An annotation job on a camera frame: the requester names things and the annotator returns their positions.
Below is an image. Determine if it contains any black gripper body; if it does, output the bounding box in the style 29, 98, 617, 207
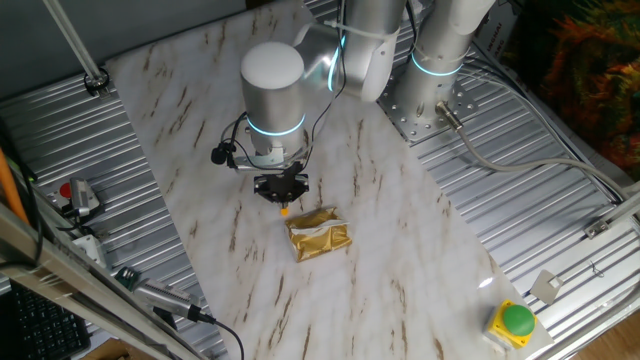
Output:
253, 162, 310, 199

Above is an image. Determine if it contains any gold tissue pack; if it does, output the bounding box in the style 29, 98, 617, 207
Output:
283, 205, 354, 264

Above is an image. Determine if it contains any white marble pattern mat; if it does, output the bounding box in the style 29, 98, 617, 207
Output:
105, 0, 555, 360

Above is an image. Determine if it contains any aluminium profile beam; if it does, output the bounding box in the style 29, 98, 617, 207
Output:
0, 202, 201, 360
599, 188, 640, 227

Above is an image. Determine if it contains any yellow box green button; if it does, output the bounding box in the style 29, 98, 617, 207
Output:
483, 298, 539, 351

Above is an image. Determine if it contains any white printed board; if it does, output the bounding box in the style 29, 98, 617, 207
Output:
472, 7, 521, 59

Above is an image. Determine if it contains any orange rod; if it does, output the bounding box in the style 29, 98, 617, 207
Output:
0, 149, 29, 224

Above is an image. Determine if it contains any black keyboard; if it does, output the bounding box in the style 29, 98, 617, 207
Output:
0, 279, 92, 360

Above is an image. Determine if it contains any small grey metal plate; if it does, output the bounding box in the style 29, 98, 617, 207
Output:
529, 269, 565, 306

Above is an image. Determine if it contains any orange green patterned cloth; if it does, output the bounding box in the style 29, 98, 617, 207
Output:
499, 0, 640, 181

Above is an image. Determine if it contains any black bulbous cable connector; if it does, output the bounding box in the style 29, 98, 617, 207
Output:
210, 142, 237, 167

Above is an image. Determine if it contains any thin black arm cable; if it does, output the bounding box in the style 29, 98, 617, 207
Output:
219, 112, 261, 171

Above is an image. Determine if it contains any long black arm cable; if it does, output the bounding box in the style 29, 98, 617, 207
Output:
299, 0, 351, 174

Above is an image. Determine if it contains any black camera cable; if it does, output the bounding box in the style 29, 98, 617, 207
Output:
197, 312, 246, 360

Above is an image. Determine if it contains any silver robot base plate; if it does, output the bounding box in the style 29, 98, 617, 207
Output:
377, 64, 479, 146

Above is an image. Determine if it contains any silver finned camera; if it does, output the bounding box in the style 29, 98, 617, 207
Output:
133, 278, 204, 322

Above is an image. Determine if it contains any thick grey cable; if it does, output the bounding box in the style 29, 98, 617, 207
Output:
434, 99, 632, 201

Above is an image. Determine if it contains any thin aluminium frame post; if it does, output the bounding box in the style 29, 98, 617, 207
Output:
42, 0, 110, 97

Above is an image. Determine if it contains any bundle of thin cables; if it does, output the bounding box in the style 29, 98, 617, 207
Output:
457, 57, 629, 199

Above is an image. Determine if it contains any silver corner bracket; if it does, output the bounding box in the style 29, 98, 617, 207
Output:
583, 219, 611, 240

